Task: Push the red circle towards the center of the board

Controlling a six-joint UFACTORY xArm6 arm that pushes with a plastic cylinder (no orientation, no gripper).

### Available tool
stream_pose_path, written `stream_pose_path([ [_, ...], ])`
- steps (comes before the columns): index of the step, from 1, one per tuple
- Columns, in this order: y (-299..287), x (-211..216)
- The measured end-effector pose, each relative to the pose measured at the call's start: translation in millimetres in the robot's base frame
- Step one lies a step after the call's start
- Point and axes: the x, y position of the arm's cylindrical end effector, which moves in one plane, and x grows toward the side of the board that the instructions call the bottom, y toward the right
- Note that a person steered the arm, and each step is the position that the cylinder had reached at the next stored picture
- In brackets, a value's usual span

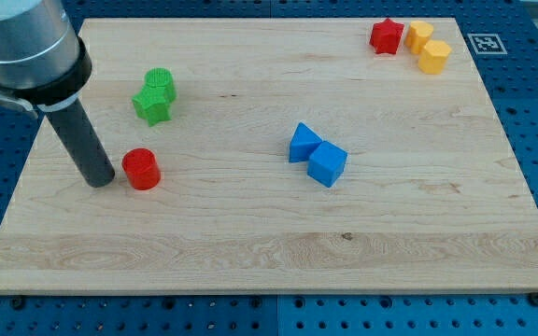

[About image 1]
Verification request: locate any red cylinder block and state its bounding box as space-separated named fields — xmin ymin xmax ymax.
xmin=121 ymin=147 xmax=161 ymax=190

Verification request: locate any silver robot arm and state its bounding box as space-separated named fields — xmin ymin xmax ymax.
xmin=0 ymin=0 xmax=92 ymax=116

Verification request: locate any wooden board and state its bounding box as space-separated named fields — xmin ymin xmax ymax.
xmin=0 ymin=18 xmax=538 ymax=296

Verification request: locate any blue triangle block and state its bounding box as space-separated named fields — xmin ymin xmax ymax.
xmin=289 ymin=122 xmax=322 ymax=162

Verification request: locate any blue cube block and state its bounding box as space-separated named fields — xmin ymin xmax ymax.
xmin=307 ymin=141 xmax=347 ymax=188

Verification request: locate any green star block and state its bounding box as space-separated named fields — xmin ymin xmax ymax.
xmin=132 ymin=86 xmax=174 ymax=127

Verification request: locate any green cylinder block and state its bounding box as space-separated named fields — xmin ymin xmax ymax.
xmin=144 ymin=67 xmax=177 ymax=103

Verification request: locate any red star block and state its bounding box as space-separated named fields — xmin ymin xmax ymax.
xmin=369 ymin=18 xmax=404 ymax=55

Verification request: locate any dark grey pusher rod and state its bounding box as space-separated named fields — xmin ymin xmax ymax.
xmin=46 ymin=100 xmax=115 ymax=188

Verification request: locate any yellow hexagon block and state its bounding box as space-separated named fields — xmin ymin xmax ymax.
xmin=418 ymin=40 xmax=452 ymax=75

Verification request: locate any yellow heart block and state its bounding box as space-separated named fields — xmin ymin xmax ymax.
xmin=404 ymin=21 xmax=434 ymax=55

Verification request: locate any white fiducial marker tag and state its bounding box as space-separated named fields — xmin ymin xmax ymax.
xmin=468 ymin=33 xmax=507 ymax=55

